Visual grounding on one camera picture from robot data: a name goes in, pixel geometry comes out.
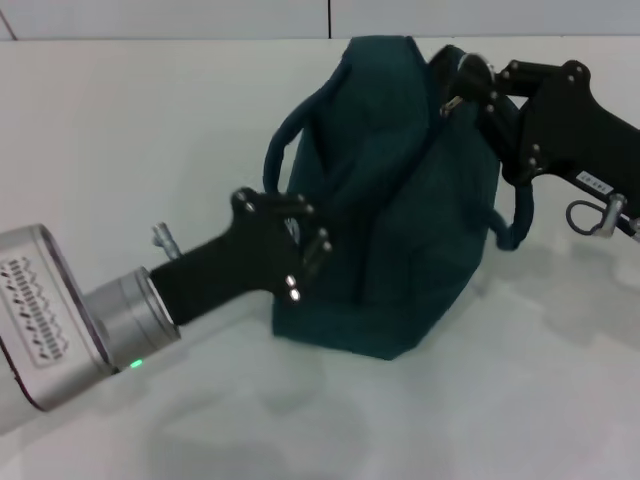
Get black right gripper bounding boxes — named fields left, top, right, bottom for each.
left=457, top=52, right=640, bottom=202

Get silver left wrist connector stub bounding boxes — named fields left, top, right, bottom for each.
left=151, top=221, right=182, bottom=262

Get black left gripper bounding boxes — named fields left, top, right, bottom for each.
left=148, top=187, right=335, bottom=327

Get dark teal lunch bag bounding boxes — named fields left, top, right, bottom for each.
left=263, top=34, right=537, bottom=362

